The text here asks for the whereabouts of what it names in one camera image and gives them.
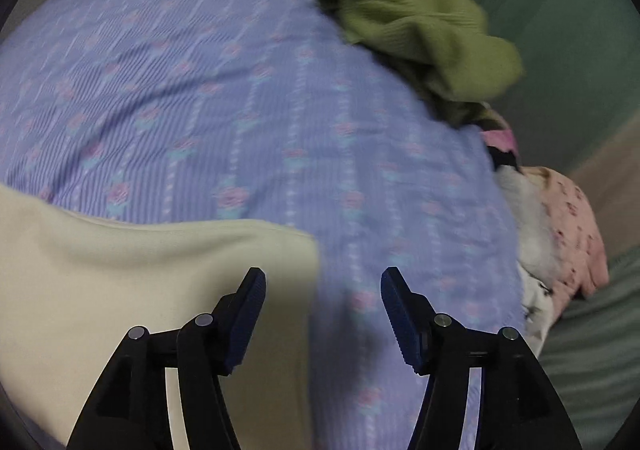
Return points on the cream pants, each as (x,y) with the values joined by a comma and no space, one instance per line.
(125,280)

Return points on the green knit garment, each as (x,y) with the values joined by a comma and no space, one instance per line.
(425,29)

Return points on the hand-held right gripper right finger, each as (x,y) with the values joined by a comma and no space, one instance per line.
(400,325)

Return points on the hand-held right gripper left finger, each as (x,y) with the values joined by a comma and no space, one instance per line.
(246,325)

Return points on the purple floral blanket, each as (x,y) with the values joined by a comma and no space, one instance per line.
(200,104)

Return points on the pink and black garment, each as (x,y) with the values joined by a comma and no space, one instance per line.
(500,137)

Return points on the green cloth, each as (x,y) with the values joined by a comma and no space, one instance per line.
(565,19)
(590,360)

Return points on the pink floral garment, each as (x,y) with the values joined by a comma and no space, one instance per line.
(575,230)

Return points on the white garment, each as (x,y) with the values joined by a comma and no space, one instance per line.
(530,240)

